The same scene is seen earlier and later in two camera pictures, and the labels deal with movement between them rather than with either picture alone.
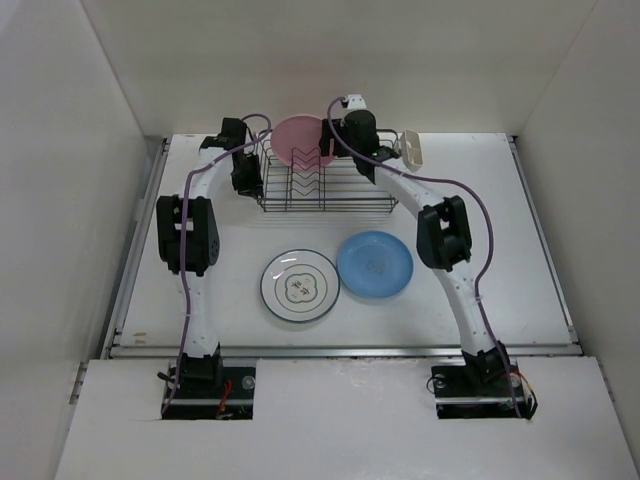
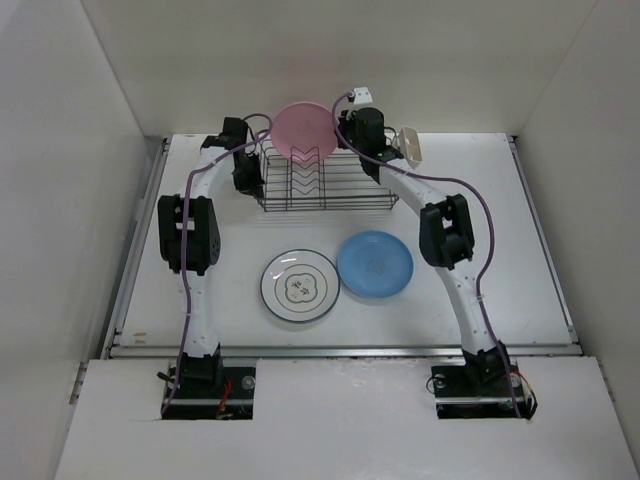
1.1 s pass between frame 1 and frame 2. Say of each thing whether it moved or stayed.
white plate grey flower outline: stayed
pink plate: moved
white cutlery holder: stayed
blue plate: stayed
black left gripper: stayed
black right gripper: moved
